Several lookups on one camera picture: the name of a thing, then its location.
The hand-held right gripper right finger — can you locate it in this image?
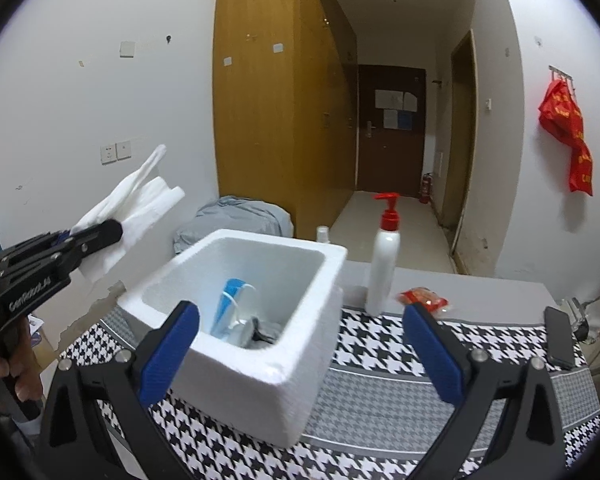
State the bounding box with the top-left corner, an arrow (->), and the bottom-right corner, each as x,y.
402,301 -> 568,480

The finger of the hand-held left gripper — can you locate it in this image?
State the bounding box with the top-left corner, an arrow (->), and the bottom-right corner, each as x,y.
55,218 -> 124,271

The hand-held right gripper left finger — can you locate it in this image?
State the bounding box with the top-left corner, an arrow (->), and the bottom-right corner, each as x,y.
37,300 -> 201,480

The white tissue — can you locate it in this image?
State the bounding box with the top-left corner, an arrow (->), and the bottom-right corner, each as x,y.
71,144 -> 186,283

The blue face mask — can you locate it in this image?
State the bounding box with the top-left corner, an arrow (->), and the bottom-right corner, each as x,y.
210,277 -> 256,343

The white foam box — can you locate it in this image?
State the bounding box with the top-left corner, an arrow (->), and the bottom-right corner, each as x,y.
116,228 -> 348,448

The person's left hand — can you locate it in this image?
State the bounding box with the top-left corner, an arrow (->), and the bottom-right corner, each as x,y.
0,317 -> 45,403

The houndstooth bed sheet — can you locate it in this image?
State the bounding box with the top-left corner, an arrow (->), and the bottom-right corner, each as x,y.
55,260 -> 600,480

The red snack packet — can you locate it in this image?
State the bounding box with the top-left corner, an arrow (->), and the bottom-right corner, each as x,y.
397,286 -> 450,313

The white pump bottle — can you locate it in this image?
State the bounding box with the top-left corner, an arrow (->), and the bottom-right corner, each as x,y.
364,192 -> 401,317

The grey-blue quilt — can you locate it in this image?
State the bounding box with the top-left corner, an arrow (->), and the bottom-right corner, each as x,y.
172,195 -> 293,255

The black smartphone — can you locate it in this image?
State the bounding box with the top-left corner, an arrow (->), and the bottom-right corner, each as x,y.
544,306 -> 577,371

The bunch of keys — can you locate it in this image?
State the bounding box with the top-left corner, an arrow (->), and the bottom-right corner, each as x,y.
562,296 -> 593,341

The wooden side door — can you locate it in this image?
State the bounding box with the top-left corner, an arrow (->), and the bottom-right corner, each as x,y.
440,30 -> 479,261

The brown entrance door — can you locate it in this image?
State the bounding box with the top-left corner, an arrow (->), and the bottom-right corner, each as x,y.
356,64 -> 427,196

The wooden wardrobe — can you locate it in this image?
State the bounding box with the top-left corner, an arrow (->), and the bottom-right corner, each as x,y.
212,0 -> 358,238

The red plastic bag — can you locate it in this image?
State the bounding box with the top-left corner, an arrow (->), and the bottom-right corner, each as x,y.
567,135 -> 594,197
538,79 -> 586,146

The white paper notice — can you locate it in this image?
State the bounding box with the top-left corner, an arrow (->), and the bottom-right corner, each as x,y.
375,89 -> 418,111

